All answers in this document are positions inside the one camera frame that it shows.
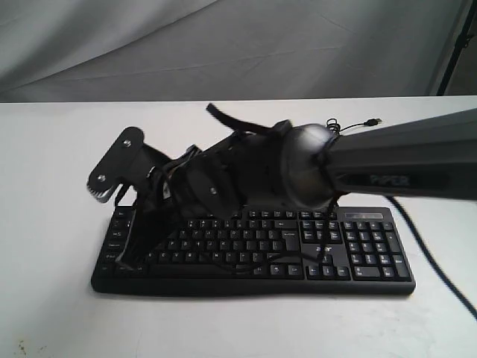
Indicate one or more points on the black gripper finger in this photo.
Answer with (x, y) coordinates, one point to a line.
(140, 242)

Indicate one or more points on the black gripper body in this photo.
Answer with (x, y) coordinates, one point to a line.
(162, 199)

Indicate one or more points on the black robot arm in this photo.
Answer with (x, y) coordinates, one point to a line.
(300, 167)

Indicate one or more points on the black acer keyboard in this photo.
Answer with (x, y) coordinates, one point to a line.
(262, 252)

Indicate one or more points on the grey backdrop cloth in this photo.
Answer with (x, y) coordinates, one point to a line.
(65, 51)

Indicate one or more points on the black tripod stand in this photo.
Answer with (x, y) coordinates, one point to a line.
(461, 42)

